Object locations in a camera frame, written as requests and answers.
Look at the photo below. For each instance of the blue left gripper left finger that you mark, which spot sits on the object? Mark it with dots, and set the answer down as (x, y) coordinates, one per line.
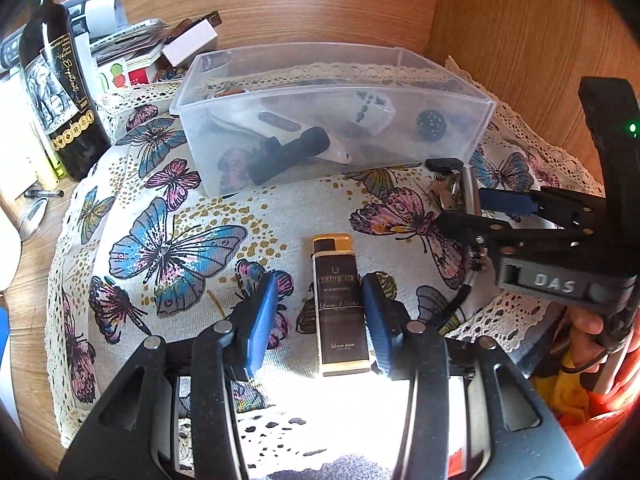
(252, 321)

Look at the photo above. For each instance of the butterfly print tablecloth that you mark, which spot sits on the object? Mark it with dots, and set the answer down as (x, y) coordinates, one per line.
(96, 320)

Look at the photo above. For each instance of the white die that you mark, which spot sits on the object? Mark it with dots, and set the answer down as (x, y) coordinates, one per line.
(373, 111)

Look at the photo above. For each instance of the person's right hand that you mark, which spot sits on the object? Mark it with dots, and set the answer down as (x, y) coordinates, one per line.
(584, 327)

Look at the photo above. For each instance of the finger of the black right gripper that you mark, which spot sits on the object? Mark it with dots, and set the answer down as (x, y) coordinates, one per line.
(469, 230)

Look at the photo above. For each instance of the keys with black fob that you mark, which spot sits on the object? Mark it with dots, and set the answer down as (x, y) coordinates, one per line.
(454, 186)

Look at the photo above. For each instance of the clear plastic storage box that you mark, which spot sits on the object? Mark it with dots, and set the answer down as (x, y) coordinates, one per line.
(314, 83)

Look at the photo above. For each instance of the black round perforated object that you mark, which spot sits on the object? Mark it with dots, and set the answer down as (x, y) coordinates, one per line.
(431, 125)

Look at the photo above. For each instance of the small white cardboard box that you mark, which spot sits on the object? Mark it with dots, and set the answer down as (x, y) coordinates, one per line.
(199, 38)

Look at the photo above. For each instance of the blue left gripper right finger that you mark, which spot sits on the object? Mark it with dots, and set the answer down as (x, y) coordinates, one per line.
(387, 321)

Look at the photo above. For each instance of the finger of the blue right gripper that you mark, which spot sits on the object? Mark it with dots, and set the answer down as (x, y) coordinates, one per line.
(518, 204)

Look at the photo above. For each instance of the white handheld massager device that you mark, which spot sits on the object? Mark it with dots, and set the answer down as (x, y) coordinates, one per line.
(266, 123)

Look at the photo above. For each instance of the dark wine bottle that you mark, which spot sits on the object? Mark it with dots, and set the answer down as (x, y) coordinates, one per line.
(57, 87)

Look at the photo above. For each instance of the black cylindrical flashlight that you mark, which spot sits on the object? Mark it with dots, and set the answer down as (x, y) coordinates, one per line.
(274, 158)

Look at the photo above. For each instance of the small round mirror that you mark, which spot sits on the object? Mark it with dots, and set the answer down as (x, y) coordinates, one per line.
(32, 219)

